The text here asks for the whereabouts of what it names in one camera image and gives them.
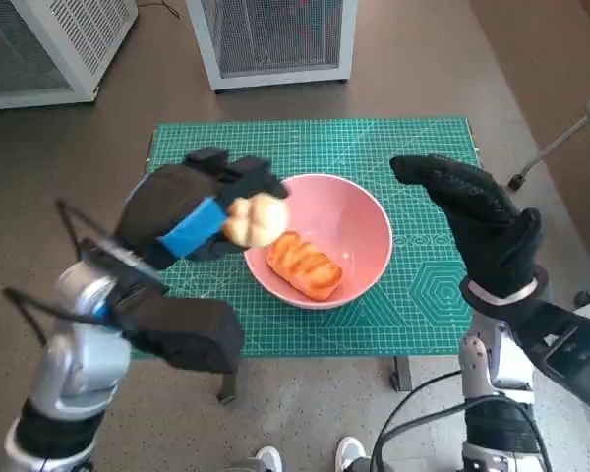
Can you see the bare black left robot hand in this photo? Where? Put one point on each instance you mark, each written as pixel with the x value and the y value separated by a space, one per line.
pixel 167 211

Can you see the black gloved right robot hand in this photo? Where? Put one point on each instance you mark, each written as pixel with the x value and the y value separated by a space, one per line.
pixel 491 231

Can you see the round toy bread bun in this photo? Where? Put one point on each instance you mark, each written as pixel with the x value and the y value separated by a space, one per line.
pixel 258 221

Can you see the pink bowl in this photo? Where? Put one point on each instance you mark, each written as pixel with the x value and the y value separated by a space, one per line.
pixel 359 221

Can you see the long braided toy bread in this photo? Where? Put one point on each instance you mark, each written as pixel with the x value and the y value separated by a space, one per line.
pixel 305 268

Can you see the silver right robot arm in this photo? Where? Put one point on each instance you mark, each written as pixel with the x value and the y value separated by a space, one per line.
pixel 491 364

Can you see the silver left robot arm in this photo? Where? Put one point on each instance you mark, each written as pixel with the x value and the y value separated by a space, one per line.
pixel 74 364

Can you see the green cutting mat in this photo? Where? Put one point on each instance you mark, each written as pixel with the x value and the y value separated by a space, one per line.
pixel 423 295

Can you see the dark metal table leg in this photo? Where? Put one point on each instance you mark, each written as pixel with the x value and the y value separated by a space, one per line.
pixel 228 388
pixel 400 373

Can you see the white cabinet with mesh front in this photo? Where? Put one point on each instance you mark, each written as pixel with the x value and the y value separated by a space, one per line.
pixel 275 39

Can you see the white cabinet with perforated side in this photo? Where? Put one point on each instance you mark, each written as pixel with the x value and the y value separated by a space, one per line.
pixel 39 44

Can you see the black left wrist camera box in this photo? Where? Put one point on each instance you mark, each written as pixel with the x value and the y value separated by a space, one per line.
pixel 192 339

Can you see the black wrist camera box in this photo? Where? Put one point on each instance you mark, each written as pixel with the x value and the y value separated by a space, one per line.
pixel 192 339
pixel 570 359

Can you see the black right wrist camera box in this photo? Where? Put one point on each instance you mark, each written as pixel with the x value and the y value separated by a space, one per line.
pixel 570 359

